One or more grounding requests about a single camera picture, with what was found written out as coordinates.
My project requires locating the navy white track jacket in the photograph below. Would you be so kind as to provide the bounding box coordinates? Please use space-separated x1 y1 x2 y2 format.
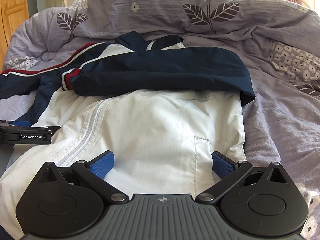
1 32 255 239

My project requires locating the wooden wardrobe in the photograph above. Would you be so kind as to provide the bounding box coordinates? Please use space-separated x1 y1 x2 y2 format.
0 0 29 69

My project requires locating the purple floral duvet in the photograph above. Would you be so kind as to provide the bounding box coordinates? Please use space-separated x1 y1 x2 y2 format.
1 0 319 239

